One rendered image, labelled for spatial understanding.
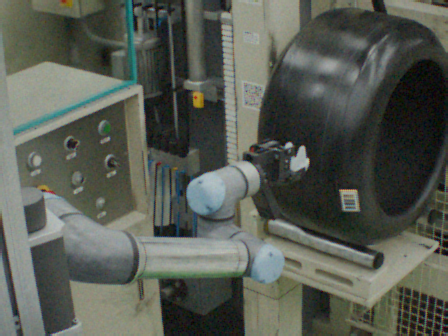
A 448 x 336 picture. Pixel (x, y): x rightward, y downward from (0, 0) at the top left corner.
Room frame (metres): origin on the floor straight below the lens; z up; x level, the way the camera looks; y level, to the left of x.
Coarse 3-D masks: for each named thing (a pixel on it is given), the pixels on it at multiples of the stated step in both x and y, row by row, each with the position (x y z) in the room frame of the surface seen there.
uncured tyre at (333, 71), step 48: (288, 48) 2.14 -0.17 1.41; (336, 48) 2.07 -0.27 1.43; (384, 48) 2.05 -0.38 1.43; (432, 48) 2.17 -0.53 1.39; (288, 96) 2.04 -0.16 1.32; (336, 96) 1.97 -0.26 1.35; (384, 96) 1.99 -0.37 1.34; (432, 96) 2.37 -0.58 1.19; (336, 144) 1.93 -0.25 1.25; (384, 144) 2.42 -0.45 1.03; (432, 144) 2.33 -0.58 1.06; (288, 192) 2.02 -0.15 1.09; (336, 192) 1.92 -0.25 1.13; (384, 192) 2.30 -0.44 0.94; (432, 192) 2.19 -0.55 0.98; (384, 240) 2.05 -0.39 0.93
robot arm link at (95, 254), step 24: (72, 216) 1.45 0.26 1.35; (72, 240) 1.40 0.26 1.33; (96, 240) 1.40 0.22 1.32; (120, 240) 1.42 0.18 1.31; (144, 240) 1.47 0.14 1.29; (168, 240) 1.50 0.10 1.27; (192, 240) 1.54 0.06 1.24; (216, 240) 1.57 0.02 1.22; (240, 240) 1.61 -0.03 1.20; (72, 264) 1.38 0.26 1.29; (96, 264) 1.38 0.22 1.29; (120, 264) 1.40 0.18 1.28; (144, 264) 1.43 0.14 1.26; (168, 264) 1.46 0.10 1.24; (192, 264) 1.49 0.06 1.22; (216, 264) 1.53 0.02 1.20; (240, 264) 1.56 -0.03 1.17; (264, 264) 1.57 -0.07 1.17
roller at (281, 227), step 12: (276, 228) 2.19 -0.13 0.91; (288, 228) 2.17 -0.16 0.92; (300, 228) 2.15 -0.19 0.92; (300, 240) 2.14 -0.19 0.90; (312, 240) 2.11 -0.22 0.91; (324, 240) 2.09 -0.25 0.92; (336, 240) 2.08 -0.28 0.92; (336, 252) 2.06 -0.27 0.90; (348, 252) 2.04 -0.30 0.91; (360, 252) 2.02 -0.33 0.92; (372, 252) 2.01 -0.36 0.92; (372, 264) 1.99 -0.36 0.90
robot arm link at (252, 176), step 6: (240, 162) 1.80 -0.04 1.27; (246, 162) 1.80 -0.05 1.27; (240, 168) 1.77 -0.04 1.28; (246, 168) 1.78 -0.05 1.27; (252, 168) 1.79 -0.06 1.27; (246, 174) 1.76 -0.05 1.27; (252, 174) 1.77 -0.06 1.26; (258, 174) 1.78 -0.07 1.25; (252, 180) 1.76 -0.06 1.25; (258, 180) 1.78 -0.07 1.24; (252, 186) 1.76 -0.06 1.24; (258, 186) 1.78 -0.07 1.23; (252, 192) 1.77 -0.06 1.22
